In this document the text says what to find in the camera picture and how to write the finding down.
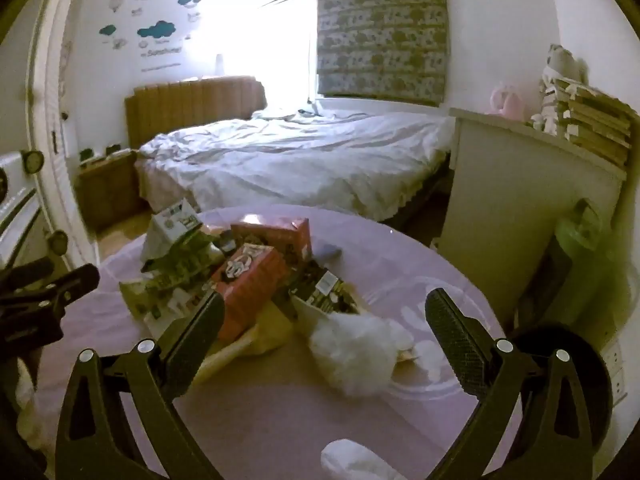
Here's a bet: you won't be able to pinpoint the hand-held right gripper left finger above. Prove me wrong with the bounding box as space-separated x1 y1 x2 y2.
55 290 226 480

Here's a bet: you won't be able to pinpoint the green snack packet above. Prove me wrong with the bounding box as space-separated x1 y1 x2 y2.
119 240 227 332

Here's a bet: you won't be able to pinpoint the brown padded headboard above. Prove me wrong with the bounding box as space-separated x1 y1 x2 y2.
124 76 267 150

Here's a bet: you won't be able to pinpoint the grey plush toy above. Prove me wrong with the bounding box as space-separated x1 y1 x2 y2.
542 44 589 84

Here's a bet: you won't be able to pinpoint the white door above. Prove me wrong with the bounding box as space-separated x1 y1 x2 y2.
0 0 103 271

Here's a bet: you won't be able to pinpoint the brown wooden nightstand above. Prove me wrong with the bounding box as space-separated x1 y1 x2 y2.
74 150 145 235

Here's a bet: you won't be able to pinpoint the black trash bin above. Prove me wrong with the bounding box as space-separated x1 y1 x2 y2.
509 327 614 442

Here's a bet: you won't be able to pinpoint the yellow plastic bag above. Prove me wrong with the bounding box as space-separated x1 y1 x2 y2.
192 299 297 387

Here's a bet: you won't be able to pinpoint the white wall sockets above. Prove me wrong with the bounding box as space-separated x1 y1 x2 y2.
599 341 629 407

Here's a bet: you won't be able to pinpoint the green air purifier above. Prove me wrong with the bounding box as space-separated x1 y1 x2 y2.
515 199 622 342

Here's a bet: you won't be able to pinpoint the pink carton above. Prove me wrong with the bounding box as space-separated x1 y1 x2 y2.
230 217 314 262

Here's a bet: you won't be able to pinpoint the pink plush toy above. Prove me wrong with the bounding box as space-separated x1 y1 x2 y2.
487 85 525 119

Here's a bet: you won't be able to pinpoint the patterned floral curtain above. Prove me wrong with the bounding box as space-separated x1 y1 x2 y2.
316 0 450 109

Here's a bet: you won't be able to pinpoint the person's leg white fluffy clothing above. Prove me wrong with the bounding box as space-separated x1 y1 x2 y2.
320 438 407 480

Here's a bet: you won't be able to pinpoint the black packet white label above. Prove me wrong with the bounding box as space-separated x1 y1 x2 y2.
289 260 362 317

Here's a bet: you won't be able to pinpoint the bed with white bedding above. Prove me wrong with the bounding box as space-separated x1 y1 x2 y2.
135 107 457 222

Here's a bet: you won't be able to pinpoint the white cabinet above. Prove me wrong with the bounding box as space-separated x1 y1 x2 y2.
439 107 629 328

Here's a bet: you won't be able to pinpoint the stack of books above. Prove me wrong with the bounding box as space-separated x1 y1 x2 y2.
532 75 640 170

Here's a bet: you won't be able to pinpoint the white carton green print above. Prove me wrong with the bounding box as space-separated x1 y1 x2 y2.
151 198 202 247

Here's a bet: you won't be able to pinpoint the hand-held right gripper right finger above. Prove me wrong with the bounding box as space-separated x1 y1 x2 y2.
425 287 596 480

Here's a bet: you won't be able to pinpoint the pink carton cartoon print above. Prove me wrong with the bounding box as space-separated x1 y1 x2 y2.
212 243 289 342

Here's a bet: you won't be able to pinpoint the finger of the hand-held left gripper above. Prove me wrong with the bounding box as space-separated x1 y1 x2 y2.
0 262 102 322
0 257 56 295

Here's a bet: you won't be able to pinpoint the round purple rug white print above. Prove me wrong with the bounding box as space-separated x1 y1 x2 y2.
35 205 513 480

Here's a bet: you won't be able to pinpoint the group of wall stickers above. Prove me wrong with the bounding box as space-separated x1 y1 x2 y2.
97 0 202 73

